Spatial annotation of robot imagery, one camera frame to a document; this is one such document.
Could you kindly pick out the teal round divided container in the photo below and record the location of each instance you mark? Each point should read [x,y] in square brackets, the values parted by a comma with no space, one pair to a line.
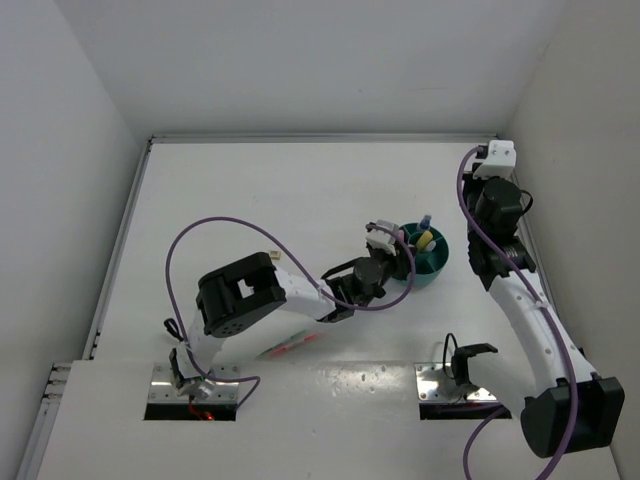
[429,265]

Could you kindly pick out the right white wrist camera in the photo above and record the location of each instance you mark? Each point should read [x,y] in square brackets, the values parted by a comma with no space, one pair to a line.
[498,161]

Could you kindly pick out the green thin pen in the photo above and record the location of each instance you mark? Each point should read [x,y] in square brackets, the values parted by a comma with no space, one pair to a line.
[299,337]

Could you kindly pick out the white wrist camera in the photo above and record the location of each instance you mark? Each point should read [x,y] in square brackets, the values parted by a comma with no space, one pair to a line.
[381,239]
[498,161]

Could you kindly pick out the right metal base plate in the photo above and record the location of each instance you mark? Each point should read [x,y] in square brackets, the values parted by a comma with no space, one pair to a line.
[435,387]

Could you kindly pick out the yellow highlighter marker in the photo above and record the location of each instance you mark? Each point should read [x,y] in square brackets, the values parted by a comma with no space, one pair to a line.
[425,238]

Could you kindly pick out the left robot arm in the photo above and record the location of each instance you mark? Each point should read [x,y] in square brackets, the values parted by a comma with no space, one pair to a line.
[235,297]

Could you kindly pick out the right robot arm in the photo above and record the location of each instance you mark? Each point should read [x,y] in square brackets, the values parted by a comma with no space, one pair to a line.
[559,377]

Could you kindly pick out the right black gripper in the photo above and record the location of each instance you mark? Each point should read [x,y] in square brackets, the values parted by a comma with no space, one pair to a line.
[470,182]

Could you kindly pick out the red thin pen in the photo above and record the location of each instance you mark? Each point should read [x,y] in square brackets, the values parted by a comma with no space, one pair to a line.
[278,349]

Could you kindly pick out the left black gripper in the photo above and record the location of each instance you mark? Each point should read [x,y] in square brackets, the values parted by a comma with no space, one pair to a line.
[401,262]

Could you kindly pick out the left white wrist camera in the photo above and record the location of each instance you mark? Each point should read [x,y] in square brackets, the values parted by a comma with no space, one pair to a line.
[381,239]

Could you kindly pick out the metal base plate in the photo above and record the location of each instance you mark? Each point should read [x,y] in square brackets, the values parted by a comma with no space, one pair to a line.
[435,387]
[163,391]

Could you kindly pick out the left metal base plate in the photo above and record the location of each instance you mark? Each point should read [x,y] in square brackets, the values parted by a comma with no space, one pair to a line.
[163,391]

